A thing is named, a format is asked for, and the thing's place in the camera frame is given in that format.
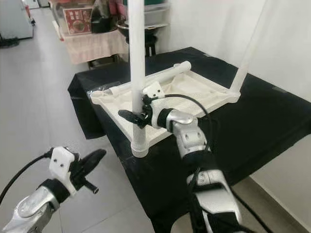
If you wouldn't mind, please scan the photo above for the clear plastic container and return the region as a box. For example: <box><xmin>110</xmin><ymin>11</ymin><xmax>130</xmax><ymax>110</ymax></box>
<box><xmin>148</xmin><ymin>5</ymin><xmax>171</xmax><ymax>27</ymax></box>

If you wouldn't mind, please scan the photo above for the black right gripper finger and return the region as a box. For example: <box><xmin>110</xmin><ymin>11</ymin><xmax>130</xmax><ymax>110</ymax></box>
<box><xmin>118</xmin><ymin>110</ymin><xmax>149</xmax><ymax>128</ymax></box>

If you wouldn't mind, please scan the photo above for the black bag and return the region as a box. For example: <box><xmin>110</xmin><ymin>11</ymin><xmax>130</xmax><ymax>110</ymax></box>
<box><xmin>91</xmin><ymin>0</ymin><xmax>117</xmax><ymax>33</ymax></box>

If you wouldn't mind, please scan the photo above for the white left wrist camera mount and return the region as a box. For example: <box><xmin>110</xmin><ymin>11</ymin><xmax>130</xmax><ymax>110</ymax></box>
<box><xmin>50</xmin><ymin>147</ymin><xmax>80</xmax><ymax>197</ymax></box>

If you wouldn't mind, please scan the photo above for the black wok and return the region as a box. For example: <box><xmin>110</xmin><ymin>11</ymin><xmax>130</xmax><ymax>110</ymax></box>
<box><xmin>117</xmin><ymin>22</ymin><xmax>158</xmax><ymax>44</ymax></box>

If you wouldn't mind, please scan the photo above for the white plastic table leg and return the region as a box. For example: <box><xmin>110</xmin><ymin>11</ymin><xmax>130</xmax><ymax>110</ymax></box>
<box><xmin>229</xmin><ymin>0</ymin><xmax>273</xmax><ymax>95</ymax></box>
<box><xmin>128</xmin><ymin>0</ymin><xmax>149</xmax><ymax>158</ymax></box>
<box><xmin>108</xmin><ymin>61</ymin><xmax>192</xmax><ymax>96</ymax></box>

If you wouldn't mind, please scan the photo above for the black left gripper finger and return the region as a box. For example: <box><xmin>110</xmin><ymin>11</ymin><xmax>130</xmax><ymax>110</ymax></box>
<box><xmin>78</xmin><ymin>151</ymin><xmax>98</xmax><ymax>180</ymax></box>
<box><xmin>84</xmin><ymin>150</ymin><xmax>106</xmax><ymax>183</ymax></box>

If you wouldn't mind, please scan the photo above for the white plastic table top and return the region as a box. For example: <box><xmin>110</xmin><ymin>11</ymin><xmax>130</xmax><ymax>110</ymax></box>
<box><xmin>90</xmin><ymin>62</ymin><xmax>241</xmax><ymax>158</ymax></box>

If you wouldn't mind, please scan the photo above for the white chest appliance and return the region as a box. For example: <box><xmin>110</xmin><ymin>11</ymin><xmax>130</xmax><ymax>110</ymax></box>
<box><xmin>0</xmin><ymin>0</ymin><xmax>35</xmax><ymax>40</ymax></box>

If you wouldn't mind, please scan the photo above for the black tablecloth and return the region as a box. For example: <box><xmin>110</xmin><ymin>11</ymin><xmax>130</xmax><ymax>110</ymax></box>
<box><xmin>68</xmin><ymin>47</ymin><xmax>311</xmax><ymax>233</ymax></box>

